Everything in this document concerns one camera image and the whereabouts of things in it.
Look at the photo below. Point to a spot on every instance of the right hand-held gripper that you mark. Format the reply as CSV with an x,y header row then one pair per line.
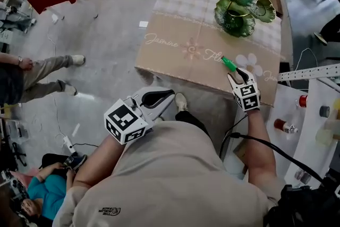
x,y
247,97

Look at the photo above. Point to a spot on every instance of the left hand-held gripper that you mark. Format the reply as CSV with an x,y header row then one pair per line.
x,y
125,122

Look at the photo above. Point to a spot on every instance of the green glass tiered stand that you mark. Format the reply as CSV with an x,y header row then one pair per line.
x,y
235,21

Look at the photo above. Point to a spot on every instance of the person's left forearm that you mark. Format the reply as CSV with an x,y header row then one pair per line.
x,y
101,162

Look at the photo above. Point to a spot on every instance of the person's right forearm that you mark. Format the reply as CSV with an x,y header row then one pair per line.
x,y
261,151

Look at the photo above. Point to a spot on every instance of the white perforated metal bar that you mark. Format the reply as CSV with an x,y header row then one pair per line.
x,y
308,71

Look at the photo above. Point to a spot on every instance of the person's left shoe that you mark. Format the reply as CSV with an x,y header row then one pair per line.
x,y
159,120

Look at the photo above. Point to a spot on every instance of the person's shoe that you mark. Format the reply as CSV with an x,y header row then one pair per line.
x,y
181,102
159,120

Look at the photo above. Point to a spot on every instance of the person's right shoe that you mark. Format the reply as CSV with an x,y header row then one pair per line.
x,y
181,102

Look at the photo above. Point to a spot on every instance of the person's black trouser leg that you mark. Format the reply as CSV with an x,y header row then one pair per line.
x,y
194,122

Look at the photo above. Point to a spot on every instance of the red sauce bottle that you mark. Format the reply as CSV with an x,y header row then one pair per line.
x,y
284,126

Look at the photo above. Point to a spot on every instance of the red can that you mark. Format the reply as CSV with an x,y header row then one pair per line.
x,y
303,101

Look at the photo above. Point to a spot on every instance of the table with beige checked tablecloth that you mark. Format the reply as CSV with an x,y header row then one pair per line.
x,y
191,34

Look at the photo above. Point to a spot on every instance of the cardboard box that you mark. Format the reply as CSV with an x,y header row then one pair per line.
x,y
241,156

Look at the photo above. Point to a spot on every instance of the person's beige shirt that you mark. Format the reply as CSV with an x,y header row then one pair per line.
x,y
164,183

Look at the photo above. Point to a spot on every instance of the white curved counter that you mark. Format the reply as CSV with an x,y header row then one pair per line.
x,y
292,149

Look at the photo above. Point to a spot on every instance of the small grey cup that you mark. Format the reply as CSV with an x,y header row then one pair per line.
x,y
324,111

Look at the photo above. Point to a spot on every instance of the white power strip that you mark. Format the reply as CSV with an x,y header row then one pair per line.
x,y
69,144

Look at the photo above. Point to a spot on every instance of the translucent plastic container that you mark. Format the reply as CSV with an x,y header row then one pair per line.
x,y
325,135

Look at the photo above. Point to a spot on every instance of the black chest harness device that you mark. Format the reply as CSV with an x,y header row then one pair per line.
x,y
305,204

